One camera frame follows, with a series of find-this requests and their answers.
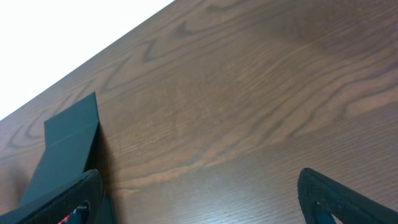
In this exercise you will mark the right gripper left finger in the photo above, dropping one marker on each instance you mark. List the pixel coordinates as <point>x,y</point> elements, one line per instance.
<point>86,189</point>

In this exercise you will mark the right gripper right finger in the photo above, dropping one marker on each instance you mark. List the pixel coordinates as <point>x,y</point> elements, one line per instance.
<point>323,200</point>

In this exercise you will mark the red candy bag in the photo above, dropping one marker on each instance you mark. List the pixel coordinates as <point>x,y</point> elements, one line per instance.
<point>65,220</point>

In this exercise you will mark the black box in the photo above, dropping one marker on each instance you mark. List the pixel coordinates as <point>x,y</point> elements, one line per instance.
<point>71,139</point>

